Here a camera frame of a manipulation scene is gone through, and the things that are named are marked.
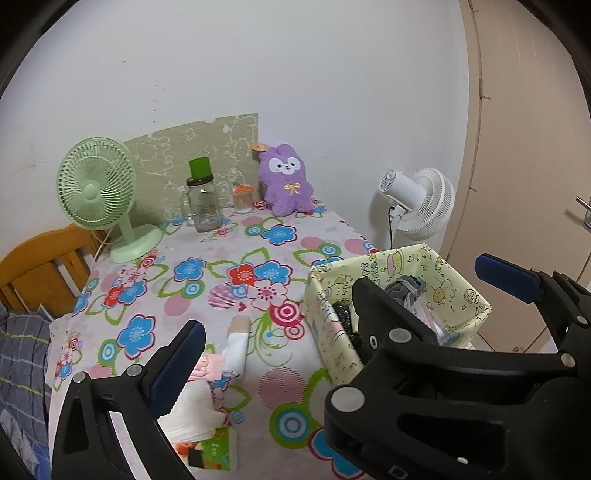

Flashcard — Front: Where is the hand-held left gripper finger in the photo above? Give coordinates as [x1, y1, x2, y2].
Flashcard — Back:
[50, 319, 207, 480]

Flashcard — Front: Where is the beige door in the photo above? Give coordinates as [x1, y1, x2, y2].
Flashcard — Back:
[455, 0, 591, 354]

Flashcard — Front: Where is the green orange packet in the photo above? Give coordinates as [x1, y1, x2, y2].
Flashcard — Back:
[173, 425, 238, 472]

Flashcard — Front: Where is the white standing fan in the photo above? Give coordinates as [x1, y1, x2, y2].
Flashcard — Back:
[379, 167, 456, 240]

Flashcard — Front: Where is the black cloth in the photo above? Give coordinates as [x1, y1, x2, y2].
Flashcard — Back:
[332, 300, 365, 349]

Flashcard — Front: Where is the grey sock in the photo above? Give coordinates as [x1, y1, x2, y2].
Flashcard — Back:
[385, 274, 428, 310]

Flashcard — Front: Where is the white beige rolled sock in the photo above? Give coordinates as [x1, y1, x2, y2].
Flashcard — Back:
[223, 315, 252, 377]

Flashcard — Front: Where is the pink flat packet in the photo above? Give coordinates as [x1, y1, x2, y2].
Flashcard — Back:
[187, 353, 232, 381]

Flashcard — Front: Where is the green patterned board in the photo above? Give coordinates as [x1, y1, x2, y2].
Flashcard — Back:
[122, 113, 260, 224]

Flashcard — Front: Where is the black fan cable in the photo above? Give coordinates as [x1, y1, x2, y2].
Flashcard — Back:
[387, 207, 400, 252]

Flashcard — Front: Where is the wooden bed headboard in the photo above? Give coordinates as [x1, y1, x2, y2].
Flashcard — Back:
[0, 226, 107, 319]

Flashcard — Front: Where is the purple plush bunny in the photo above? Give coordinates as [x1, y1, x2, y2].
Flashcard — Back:
[252, 142, 318, 217]

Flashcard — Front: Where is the yellow cartoon print box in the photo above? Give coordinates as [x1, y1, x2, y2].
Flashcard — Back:
[302, 243, 492, 386]

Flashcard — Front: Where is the small jar orange lid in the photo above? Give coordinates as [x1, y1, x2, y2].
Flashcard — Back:
[232, 182, 254, 214]

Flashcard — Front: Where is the grey plaid pillow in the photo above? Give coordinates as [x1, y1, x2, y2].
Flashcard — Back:
[0, 309, 54, 425]

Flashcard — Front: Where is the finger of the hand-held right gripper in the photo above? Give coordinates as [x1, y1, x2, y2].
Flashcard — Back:
[475, 253, 591, 352]
[323, 277, 580, 462]

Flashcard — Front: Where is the green desk fan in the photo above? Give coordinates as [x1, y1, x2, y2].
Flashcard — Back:
[56, 136, 163, 263]

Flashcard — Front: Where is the blue checked bed sheet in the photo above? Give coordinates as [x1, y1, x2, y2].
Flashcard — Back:
[9, 425, 52, 480]

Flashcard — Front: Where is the glass jar mug green lid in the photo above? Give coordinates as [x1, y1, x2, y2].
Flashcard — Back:
[179, 157, 225, 233]

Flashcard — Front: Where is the white folded cloth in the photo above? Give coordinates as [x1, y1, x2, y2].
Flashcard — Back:
[159, 381, 229, 444]

